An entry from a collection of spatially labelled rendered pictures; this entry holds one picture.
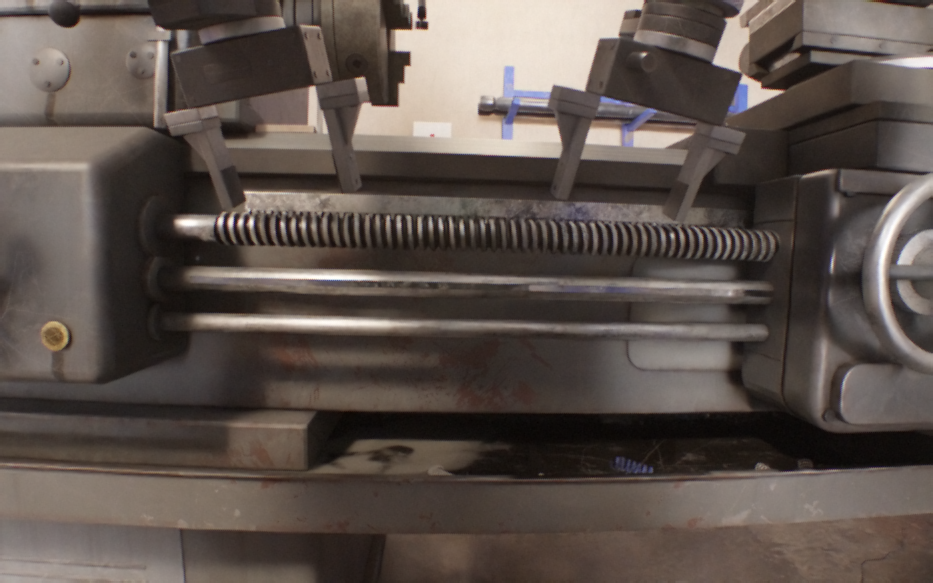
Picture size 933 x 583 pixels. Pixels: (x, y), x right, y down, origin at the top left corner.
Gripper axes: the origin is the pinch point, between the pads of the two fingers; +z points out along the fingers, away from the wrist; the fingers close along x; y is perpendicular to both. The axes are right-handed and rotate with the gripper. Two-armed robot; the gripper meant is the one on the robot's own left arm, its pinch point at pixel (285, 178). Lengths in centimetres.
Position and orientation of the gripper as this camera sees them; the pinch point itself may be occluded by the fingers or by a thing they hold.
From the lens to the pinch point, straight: 51.3
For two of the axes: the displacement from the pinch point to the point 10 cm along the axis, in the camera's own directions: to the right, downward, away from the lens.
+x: -9.9, 0.8, 1.5
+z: 1.4, 8.8, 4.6
